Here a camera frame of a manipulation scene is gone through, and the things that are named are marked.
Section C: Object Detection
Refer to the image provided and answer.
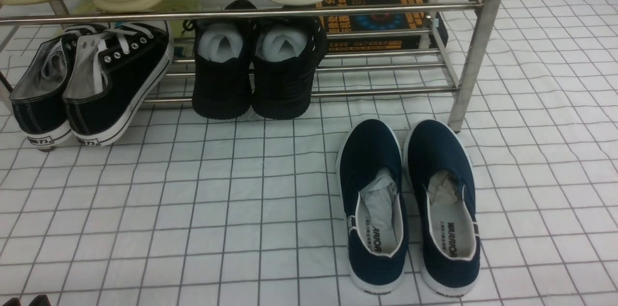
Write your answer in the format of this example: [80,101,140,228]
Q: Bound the navy slip-on shoe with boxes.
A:
[403,119,481,298]
[336,119,409,295]

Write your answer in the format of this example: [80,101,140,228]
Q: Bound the silver metal shoe rack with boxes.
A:
[1,0,501,131]

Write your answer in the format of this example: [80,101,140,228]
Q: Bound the black mesh shoe right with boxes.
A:
[252,15,327,120]

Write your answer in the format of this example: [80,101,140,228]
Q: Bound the black mesh shoe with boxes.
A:
[252,15,327,120]
[183,18,256,120]

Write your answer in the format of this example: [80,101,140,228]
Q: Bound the black mesh shoe left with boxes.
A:
[183,18,256,120]

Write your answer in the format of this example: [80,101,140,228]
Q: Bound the black box orange print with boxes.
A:
[315,0,428,53]

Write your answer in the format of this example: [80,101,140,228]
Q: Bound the black canvas sneaker right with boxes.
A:
[62,21,174,146]

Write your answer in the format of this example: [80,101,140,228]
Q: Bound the black canvas sneaker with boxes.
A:
[62,21,174,146]
[10,24,107,150]

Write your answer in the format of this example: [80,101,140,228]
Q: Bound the black canvas sneaker left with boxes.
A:
[10,24,107,150]

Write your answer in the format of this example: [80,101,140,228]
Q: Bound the black object bottom left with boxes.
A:
[2,294,52,306]

